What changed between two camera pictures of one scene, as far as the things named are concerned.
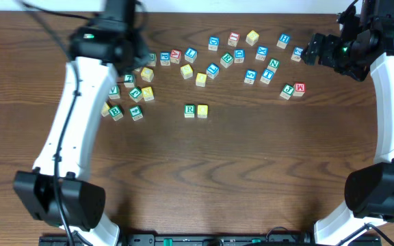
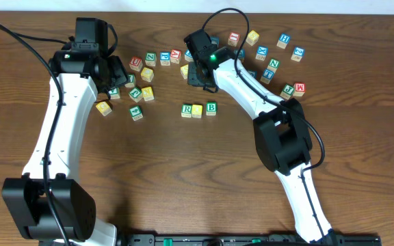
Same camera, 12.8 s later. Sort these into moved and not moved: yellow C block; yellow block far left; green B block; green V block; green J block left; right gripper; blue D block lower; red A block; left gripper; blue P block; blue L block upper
Moved: green B block; left gripper; right gripper
Not moved: green J block left; green V block; red A block; blue L block upper; blue D block lower; blue P block; yellow block far left; yellow C block
